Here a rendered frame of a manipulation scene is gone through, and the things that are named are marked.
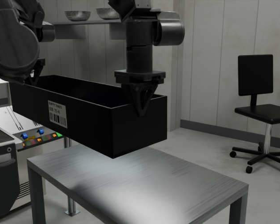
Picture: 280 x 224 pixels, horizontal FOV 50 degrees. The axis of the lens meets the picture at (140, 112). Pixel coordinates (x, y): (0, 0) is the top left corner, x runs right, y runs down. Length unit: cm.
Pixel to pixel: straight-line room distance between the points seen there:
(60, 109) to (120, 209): 32
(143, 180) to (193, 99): 320
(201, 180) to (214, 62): 303
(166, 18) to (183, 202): 52
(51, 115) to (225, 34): 325
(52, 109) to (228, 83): 325
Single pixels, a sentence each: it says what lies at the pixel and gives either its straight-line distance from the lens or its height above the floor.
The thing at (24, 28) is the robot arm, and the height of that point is 128.
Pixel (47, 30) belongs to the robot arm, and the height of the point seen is 129.
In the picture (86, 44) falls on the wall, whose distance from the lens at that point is 540.
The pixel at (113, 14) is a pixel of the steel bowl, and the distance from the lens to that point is 411.
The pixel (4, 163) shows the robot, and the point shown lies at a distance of 70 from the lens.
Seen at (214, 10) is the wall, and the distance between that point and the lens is 398.
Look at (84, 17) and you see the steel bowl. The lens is 463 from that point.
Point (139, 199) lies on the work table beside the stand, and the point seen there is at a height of 80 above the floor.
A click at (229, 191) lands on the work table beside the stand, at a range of 100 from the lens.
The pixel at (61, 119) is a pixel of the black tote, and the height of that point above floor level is 106.
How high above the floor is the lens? 127
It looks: 14 degrees down
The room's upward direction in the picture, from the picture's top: straight up
